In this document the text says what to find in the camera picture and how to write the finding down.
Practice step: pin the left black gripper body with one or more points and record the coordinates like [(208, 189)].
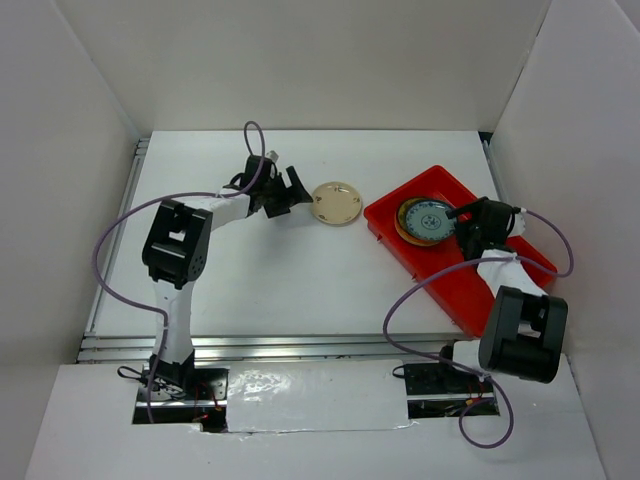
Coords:
[(275, 189)]

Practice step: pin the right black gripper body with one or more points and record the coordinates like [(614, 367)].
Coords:
[(467, 230)]

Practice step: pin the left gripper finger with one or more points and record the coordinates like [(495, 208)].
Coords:
[(277, 207), (296, 192)]

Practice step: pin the beige floral plate back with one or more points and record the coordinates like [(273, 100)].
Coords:
[(336, 203)]

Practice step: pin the blue patterned plate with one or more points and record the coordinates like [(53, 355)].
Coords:
[(427, 219)]

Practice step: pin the yellow patterned plate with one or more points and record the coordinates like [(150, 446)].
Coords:
[(400, 212)]

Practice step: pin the orange plate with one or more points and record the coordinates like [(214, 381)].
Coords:
[(397, 227)]

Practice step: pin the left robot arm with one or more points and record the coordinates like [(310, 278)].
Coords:
[(176, 251)]

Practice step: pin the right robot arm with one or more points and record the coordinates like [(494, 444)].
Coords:
[(525, 329)]

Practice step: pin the red plastic bin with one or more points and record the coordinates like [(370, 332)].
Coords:
[(463, 295)]

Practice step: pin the white foil-taped panel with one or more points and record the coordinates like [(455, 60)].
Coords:
[(315, 396)]

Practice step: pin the aluminium rail frame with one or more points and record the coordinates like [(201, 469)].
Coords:
[(292, 286)]

